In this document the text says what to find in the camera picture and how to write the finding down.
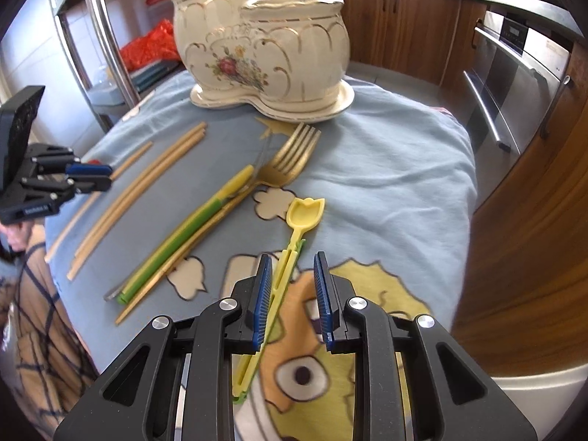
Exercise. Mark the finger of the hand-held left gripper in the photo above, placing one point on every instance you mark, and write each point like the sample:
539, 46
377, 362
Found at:
94, 184
89, 170

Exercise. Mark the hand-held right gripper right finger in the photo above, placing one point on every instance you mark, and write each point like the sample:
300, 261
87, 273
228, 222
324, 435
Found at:
324, 305

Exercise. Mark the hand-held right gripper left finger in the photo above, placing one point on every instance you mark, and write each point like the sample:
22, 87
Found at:
261, 305

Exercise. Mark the wooden chopstick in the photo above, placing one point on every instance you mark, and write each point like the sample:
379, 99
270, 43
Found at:
99, 193
149, 165
154, 174

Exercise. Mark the yellow plastic spoon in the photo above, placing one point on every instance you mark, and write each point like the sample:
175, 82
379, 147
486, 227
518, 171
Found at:
305, 216

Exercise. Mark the yellow green plastic utensil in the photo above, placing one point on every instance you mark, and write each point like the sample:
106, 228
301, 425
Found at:
183, 234

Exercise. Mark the gold metal fork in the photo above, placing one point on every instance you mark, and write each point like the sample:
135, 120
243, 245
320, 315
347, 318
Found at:
294, 156

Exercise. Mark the cream floral ceramic utensil holder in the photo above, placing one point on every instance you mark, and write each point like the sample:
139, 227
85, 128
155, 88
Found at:
257, 55

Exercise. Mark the person's left hand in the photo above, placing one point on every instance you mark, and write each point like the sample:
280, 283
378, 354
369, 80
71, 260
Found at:
16, 239

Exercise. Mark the metal shelf rack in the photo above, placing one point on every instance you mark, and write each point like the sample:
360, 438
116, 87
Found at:
105, 32

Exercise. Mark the blue cartoon printed blanket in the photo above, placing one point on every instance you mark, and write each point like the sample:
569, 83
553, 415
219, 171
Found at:
390, 193

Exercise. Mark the red plastic bag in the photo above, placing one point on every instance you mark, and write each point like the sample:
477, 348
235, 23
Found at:
151, 46

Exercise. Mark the person's plaid clothing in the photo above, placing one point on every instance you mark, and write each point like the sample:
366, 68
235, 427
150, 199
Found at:
41, 330

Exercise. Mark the red lidded plastic container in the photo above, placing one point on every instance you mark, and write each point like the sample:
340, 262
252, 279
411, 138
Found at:
158, 4

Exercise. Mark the white round bin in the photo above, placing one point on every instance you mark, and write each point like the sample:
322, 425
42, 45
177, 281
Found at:
542, 399

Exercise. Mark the stainless steel oven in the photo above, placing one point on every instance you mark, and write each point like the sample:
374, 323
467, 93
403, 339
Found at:
514, 82

